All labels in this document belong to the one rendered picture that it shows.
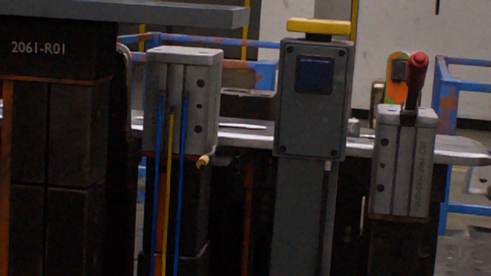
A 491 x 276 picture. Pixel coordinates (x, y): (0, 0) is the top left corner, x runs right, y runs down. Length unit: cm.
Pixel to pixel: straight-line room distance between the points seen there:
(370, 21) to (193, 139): 800
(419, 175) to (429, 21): 798
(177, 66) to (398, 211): 30
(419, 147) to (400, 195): 6
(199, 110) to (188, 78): 4
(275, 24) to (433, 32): 148
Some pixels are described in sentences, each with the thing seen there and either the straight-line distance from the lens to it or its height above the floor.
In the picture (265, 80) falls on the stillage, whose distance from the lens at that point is 308.
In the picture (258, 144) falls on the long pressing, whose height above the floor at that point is 99.
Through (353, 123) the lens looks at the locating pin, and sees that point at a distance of 128.
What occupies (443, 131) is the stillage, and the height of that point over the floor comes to 79.
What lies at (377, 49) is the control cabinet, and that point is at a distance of 907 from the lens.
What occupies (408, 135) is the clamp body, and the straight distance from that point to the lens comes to 108.
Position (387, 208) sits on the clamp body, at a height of 95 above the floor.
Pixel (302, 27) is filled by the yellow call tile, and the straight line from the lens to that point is 92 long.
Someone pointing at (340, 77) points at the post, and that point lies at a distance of 91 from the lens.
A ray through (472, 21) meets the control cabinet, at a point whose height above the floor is 100.
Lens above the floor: 119
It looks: 9 degrees down
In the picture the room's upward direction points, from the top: 4 degrees clockwise
